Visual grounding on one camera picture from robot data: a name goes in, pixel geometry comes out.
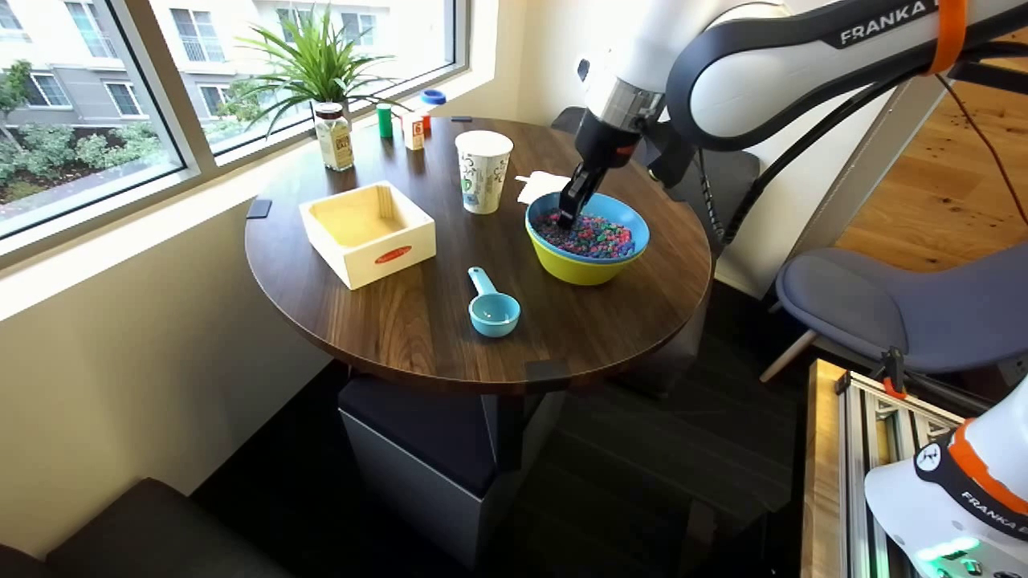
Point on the patterned paper cup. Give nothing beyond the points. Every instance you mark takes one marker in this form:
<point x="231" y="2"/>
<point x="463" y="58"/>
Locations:
<point x="483" y="177"/>

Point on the pale wooden open box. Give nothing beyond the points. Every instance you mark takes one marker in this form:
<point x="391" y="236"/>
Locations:
<point x="374" y="262"/>

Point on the small dark flat item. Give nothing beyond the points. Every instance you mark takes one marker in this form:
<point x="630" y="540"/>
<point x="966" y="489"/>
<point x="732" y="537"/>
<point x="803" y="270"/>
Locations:
<point x="259" y="207"/>

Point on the dark cube ottoman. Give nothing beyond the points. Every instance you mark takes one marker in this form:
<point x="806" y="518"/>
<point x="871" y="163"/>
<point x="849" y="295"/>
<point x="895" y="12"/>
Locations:
<point x="418" y="460"/>

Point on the grey slanted metal post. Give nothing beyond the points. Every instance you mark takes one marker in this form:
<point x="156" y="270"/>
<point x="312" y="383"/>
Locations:
<point x="871" y="177"/>

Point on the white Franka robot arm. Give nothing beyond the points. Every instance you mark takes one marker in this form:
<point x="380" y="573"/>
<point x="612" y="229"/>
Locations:
<point x="772" y="84"/>

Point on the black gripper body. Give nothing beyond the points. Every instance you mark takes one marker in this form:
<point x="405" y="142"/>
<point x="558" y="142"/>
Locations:
<point x="608" y="144"/>

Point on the blue round lid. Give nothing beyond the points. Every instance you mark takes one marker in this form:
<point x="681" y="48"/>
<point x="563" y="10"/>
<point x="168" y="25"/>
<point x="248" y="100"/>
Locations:
<point x="431" y="98"/>

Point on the black seat cushion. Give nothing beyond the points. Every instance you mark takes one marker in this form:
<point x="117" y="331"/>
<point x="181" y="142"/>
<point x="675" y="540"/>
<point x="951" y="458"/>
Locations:
<point x="150" y="535"/>

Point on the blue bowl yellow outside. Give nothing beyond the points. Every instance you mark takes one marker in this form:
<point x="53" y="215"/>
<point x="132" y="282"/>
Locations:
<point x="580" y="270"/>

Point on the turquoise measuring scoop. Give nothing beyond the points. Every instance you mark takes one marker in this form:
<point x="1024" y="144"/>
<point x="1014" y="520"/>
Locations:
<point x="497" y="315"/>

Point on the grey window frame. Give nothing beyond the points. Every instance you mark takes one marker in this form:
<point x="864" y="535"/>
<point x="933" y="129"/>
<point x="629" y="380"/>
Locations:
<point x="165" y="80"/>

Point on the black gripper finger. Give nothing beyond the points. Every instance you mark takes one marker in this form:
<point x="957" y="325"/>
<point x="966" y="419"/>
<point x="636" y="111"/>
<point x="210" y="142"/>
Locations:
<point x="572" y="198"/>
<point x="595" y="192"/>

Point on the aluminium robot stand frame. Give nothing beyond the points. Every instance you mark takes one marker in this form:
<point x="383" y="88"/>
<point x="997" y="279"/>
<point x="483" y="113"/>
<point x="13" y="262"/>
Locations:
<point x="857" y="451"/>

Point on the blue-grey chair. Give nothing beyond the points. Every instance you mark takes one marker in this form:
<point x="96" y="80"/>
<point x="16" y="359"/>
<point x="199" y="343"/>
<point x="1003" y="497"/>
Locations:
<point x="911" y="310"/>

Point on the red wooden block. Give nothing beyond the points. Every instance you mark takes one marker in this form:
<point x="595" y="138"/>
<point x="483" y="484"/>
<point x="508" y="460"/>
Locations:
<point x="428" y="124"/>

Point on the colourful beads pile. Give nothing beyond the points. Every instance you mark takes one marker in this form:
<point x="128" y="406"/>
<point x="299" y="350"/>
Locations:
<point x="612" y="238"/>

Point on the green wooden block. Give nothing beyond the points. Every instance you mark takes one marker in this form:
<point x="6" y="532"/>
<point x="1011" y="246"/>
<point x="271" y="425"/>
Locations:
<point x="383" y="124"/>

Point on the black horizontal bar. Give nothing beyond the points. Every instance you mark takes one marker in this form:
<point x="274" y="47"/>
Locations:
<point x="997" y="73"/>

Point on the dark grey sofa bench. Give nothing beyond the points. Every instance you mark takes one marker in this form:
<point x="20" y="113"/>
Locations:
<point x="732" y="177"/>

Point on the white paper napkin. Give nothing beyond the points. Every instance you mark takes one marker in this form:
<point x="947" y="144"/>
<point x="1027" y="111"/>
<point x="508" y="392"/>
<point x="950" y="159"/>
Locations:
<point x="535" y="184"/>

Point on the green potted plant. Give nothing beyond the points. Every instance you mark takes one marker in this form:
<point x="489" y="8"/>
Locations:
<point x="336" y="138"/>

